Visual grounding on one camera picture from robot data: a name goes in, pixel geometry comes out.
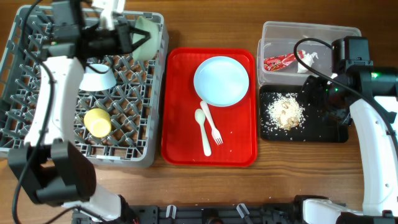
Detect light blue round plate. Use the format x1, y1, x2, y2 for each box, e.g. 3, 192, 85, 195
193, 56, 249, 107

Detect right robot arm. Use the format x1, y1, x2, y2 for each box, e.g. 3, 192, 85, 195
294, 36, 397, 223

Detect red plastic serving tray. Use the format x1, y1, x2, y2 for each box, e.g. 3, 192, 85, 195
161, 47, 257, 167

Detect red snack wrapper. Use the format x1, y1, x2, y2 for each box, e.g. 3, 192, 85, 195
264, 53, 297, 72

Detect yellow plastic cup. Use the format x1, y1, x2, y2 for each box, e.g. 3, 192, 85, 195
83, 108, 111, 138

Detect white plastic spoon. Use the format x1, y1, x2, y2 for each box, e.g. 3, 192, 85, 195
195, 109, 211, 157

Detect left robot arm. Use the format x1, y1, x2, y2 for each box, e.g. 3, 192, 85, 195
7, 0, 160, 223

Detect white plastic fork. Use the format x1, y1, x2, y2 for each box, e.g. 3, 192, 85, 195
200, 101, 223, 145

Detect white paper napkin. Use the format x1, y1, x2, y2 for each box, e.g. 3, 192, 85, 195
297, 50, 318, 73

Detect black rectangular waste tray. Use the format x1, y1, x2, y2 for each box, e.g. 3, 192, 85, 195
259, 85, 349, 143

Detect green bowl with food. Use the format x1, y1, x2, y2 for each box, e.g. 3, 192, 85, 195
132, 17, 159, 61

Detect clear plastic waste bin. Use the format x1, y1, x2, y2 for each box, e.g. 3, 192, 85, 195
257, 21, 361, 86

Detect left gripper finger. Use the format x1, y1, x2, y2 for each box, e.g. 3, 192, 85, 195
129, 26, 150, 38
132, 36, 152, 53

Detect grey plastic dishwasher rack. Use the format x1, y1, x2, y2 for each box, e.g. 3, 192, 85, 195
1, 6, 169, 167

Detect rice and food scraps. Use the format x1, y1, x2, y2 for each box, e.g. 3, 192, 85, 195
261, 93, 306, 132

